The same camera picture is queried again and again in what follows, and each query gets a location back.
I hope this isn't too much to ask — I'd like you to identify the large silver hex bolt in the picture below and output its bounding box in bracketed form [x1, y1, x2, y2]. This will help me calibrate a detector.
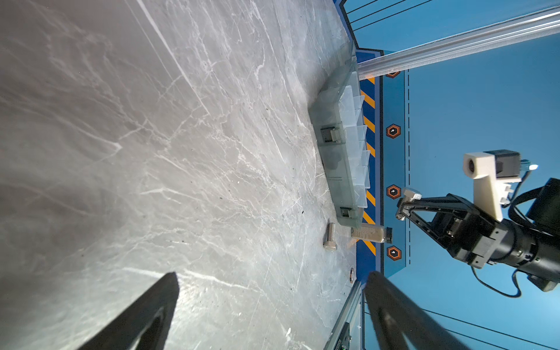
[403, 188, 422, 202]

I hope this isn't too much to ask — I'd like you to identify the grey plastic organizer box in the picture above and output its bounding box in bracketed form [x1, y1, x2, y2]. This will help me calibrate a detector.
[309, 43, 370, 228]

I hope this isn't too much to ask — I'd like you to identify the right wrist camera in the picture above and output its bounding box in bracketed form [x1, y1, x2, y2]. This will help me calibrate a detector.
[463, 150, 538, 222]

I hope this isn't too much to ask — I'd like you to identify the black cap cylinder container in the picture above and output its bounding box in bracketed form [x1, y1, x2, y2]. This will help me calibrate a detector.
[351, 223, 393, 244]

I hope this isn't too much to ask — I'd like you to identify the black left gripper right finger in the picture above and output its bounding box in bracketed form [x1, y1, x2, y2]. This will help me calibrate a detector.
[364, 271, 467, 349]

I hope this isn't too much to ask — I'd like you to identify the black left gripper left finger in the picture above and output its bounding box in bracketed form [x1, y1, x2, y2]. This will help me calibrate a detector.
[80, 272, 179, 349]

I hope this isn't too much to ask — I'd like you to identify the silver bolt on table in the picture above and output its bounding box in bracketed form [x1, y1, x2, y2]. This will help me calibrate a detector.
[323, 223, 338, 251]

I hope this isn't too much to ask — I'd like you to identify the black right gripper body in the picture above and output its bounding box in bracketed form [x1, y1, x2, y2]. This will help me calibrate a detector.
[433, 211, 508, 269]

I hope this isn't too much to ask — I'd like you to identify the aluminium rail frame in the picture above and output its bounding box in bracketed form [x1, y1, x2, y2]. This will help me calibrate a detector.
[324, 281, 363, 350]

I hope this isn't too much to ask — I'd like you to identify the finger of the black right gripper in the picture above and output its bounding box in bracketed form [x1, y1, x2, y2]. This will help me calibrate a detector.
[395, 205, 451, 250]
[400, 193, 475, 214]

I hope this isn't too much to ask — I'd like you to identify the aluminium corner post right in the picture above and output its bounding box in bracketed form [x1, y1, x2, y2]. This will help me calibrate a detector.
[357, 6, 559, 80]

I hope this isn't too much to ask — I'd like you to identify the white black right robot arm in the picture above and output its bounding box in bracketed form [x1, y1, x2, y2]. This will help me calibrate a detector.
[396, 178, 559, 292]

